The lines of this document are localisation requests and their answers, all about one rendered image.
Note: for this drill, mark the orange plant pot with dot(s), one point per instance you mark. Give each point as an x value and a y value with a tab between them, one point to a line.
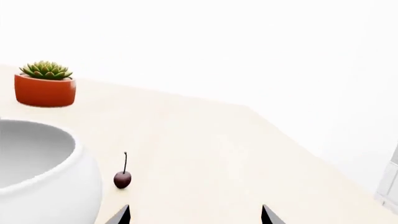
45	92

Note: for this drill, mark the dark red cherry with stem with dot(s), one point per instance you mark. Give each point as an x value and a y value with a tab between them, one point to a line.
122	180

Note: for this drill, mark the green succulent plant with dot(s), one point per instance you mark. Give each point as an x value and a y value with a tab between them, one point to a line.
46	70

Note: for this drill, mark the white ceramic bowl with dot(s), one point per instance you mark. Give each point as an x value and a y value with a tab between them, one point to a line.
46	177

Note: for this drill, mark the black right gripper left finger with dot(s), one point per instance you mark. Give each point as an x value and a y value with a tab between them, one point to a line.
122	217

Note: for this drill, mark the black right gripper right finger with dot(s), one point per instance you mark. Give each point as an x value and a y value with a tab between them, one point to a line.
270	217

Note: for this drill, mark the grey cabinet edge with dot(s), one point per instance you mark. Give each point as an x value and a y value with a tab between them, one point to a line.
388	182

